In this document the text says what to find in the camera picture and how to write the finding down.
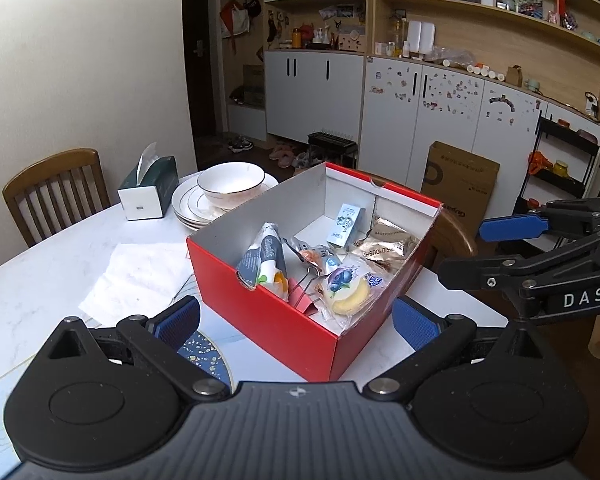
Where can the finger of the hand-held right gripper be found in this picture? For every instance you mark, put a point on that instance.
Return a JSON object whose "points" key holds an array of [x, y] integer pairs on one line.
{"points": [[510, 227], [505, 272]]}

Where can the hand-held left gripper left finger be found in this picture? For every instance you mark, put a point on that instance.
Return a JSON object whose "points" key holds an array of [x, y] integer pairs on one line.
{"points": [[180, 317]]}

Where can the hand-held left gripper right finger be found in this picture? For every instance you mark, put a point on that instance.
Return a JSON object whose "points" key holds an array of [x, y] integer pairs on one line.
{"points": [[415, 322]]}

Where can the blueberry bread snack packet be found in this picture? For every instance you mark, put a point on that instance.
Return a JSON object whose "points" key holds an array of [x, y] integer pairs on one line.
{"points": [[347, 292]]}

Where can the gold foil snack packet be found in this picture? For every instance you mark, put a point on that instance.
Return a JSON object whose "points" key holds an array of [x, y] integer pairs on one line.
{"points": [[385, 247]]}

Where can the red cardboard shoe box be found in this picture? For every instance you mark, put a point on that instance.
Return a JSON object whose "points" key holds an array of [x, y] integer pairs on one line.
{"points": [[265, 320]]}

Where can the plastic bag with blue cloth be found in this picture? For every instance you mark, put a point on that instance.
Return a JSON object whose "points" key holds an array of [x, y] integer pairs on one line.
{"points": [[262, 257]]}

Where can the pink binder clip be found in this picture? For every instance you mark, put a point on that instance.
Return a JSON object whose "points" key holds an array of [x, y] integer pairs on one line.
{"points": [[305, 295]]}

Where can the light blue carton box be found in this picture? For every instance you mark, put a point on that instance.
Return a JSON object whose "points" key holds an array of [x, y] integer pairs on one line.
{"points": [[345, 225]]}

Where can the silver snack packet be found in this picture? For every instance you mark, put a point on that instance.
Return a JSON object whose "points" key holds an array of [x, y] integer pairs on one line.
{"points": [[315, 256]]}

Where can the white marble desktop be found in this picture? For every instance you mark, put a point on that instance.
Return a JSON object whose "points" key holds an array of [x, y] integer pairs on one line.
{"points": [[45, 280]]}

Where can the curved-back wooden chair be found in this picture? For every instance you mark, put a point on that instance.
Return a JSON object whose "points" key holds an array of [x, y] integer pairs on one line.
{"points": [[455, 240]]}

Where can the white paper sheet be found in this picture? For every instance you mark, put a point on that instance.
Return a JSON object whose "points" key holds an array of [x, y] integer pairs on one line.
{"points": [[135, 280]]}

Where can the large brown cardboard box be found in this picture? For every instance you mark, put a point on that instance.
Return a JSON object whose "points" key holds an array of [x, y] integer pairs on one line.
{"points": [[460, 180]]}

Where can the black trolley rack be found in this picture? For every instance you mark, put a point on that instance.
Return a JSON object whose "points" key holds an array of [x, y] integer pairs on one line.
{"points": [[560, 170]]}

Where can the green tissue box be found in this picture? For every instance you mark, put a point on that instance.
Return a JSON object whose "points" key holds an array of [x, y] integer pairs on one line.
{"points": [[140, 200]]}

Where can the sticker-covered white cabinet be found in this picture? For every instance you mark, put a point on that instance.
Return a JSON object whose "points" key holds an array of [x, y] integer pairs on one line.
{"points": [[450, 110]]}

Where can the white gold-rimmed bowl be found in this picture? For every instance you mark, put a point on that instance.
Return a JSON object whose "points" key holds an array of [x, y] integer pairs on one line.
{"points": [[230, 185]]}

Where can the wooden slat-back chair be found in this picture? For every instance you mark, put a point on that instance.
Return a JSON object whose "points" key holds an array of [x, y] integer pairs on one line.
{"points": [[55, 195]]}

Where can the dark sneakers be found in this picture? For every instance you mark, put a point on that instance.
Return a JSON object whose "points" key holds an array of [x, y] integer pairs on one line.
{"points": [[240, 144]]}

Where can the pink slippers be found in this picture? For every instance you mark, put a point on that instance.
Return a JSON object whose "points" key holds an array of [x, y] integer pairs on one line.
{"points": [[285, 155]]}

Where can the dark door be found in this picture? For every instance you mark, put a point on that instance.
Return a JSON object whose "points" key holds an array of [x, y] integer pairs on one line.
{"points": [[205, 60]]}

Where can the hanging tote bag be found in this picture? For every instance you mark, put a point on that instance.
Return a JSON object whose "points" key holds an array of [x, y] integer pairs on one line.
{"points": [[237, 17]]}

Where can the wooden wall shelving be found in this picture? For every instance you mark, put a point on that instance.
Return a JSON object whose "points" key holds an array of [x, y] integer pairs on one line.
{"points": [[480, 10]]}

